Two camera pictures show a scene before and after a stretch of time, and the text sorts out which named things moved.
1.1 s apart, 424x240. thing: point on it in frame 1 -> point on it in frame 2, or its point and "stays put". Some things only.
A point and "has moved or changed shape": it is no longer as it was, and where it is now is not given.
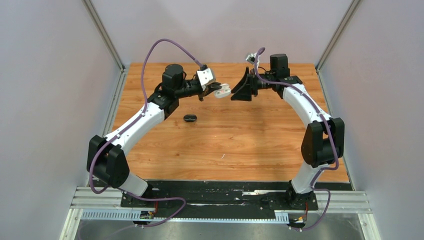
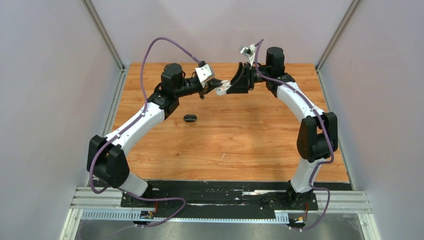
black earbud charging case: (190, 117) stays put
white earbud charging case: (225, 90) has moved or changed shape
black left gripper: (209, 89) stays put
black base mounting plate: (224, 198) stays put
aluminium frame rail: (327, 201) stays put
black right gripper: (244, 93) -> (245, 83)
